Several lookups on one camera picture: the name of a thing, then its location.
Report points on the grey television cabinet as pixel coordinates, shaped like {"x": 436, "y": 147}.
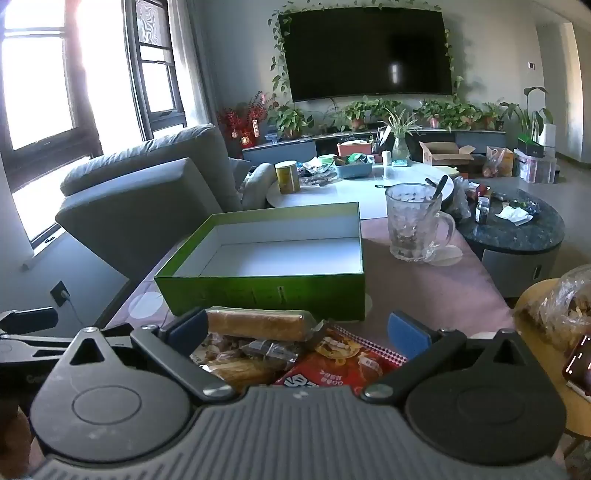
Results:
{"x": 295, "y": 150}

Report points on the clear plastic storage box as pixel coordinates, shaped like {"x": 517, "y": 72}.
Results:
{"x": 533, "y": 168}

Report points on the smartphone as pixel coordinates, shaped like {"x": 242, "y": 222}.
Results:
{"x": 579, "y": 364}

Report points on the pink dotted tablecloth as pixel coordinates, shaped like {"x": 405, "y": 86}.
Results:
{"x": 415, "y": 295}

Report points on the round wooden side table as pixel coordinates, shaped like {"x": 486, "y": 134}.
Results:
{"x": 572, "y": 415}

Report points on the red berry branch decoration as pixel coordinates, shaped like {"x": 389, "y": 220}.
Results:
{"x": 240, "y": 120}

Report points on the green cardboard box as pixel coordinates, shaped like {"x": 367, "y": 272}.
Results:
{"x": 258, "y": 295}

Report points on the clear plastic bag of nuts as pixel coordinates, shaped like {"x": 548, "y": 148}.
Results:
{"x": 554, "y": 304}

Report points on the wall socket with plug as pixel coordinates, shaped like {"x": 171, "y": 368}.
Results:
{"x": 60, "y": 293}

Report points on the row of potted green plants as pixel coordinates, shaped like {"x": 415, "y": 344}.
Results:
{"x": 288, "y": 117}

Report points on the crumpled clear plastic bag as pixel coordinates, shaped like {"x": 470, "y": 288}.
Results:
{"x": 461, "y": 198}

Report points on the dark framed window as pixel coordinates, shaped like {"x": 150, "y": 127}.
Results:
{"x": 37, "y": 92}

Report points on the clear glass mug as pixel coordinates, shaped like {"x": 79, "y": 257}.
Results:
{"x": 411, "y": 226}

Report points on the grey cushion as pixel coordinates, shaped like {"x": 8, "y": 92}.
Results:
{"x": 258, "y": 184}

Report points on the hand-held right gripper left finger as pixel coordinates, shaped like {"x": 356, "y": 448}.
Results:
{"x": 191, "y": 330}

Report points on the small dark glass jar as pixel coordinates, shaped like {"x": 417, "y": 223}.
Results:
{"x": 483, "y": 212}

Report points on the large-leaf plant in white pot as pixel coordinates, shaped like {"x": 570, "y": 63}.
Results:
{"x": 547, "y": 134}

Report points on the spider plant in glass vase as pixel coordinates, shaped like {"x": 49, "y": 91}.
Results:
{"x": 400, "y": 147}

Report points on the grey sofa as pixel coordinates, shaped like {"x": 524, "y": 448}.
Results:
{"x": 138, "y": 207}

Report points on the dark marble coffee table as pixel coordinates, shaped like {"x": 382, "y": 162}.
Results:
{"x": 512, "y": 235}

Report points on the pink storage box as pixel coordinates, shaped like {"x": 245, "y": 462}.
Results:
{"x": 353, "y": 148}

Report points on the yellow snack packet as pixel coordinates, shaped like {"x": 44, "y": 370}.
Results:
{"x": 240, "y": 371}

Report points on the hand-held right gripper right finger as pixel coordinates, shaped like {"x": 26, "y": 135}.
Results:
{"x": 408, "y": 334}

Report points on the yellow canister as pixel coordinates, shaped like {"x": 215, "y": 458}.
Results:
{"x": 288, "y": 177}

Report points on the open cardboard box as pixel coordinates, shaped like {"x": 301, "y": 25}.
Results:
{"x": 443, "y": 157}

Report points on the orange plastic bag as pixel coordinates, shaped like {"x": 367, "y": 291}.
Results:
{"x": 498, "y": 161}

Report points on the dark spoon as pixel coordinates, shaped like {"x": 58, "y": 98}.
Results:
{"x": 441, "y": 187}

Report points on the clear brown pastry packet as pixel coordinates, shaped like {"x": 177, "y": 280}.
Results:
{"x": 249, "y": 350}

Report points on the crumpled white tissue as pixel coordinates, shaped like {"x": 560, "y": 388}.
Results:
{"x": 512, "y": 216}

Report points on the small red box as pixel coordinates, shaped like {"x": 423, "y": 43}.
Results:
{"x": 480, "y": 191}

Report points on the wall-mounted black television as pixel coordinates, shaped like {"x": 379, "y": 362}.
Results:
{"x": 364, "y": 50}

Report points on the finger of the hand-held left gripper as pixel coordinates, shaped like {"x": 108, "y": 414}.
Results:
{"x": 32, "y": 350}
{"x": 27, "y": 321}

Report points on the green and black box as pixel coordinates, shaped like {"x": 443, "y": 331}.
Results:
{"x": 532, "y": 146}

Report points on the sheer white curtain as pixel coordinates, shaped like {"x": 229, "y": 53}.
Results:
{"x": 189, "y": 55}

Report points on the long bread packet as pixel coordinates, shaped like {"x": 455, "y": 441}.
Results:
{"x": 258, "y": 323}

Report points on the red rice cracker packet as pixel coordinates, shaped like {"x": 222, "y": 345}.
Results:
{"x": 337, "y": 364}

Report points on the blue plastic tray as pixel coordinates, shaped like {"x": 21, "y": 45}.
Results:
{"x": 353, "y": 170}

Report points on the small white bottle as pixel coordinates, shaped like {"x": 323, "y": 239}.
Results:
{"x": 387, "y": 158}

